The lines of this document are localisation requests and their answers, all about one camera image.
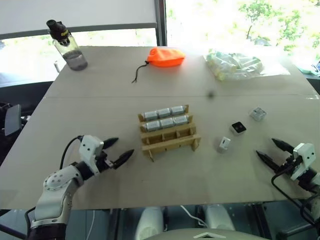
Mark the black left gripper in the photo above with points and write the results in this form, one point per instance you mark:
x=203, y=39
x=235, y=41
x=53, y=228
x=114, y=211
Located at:
x=106, y=162

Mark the pale green cloth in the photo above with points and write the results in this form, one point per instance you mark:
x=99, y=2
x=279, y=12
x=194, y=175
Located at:
x=308, y=68

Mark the wooden battery rack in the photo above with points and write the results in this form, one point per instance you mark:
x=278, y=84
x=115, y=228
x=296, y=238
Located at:
x=172, y=141

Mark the white roller blind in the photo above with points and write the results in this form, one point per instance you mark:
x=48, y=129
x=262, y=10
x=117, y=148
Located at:
x=75, y=12

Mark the grey panel on black stand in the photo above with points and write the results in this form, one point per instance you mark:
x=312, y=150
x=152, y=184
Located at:
x=12, y=120

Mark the black and white cube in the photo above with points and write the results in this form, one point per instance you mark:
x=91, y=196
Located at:
x=237, y=128

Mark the grey robot torso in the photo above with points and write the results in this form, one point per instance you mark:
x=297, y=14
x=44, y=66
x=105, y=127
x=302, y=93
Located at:
x=212, y=234

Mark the white rounded robot leg cover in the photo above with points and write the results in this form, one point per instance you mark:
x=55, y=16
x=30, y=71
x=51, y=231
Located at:
x=150, y=222
x=218, y=217

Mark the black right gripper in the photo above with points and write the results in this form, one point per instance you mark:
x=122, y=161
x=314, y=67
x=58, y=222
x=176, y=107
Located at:
x=287, y=163

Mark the grey window frame post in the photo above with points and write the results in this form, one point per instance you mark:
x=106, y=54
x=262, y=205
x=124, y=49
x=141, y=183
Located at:
x=161, y=22

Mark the clear bottle with black cap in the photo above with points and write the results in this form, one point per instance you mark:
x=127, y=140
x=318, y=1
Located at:
x=71, y=50

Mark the clear plastic bag of packets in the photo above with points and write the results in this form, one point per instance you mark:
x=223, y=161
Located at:
x=237, y=65

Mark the grey white cube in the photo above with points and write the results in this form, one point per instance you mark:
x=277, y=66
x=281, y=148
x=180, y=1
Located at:
x=258, y=114

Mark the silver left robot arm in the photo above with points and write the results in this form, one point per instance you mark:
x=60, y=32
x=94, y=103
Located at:
x=57, y=186

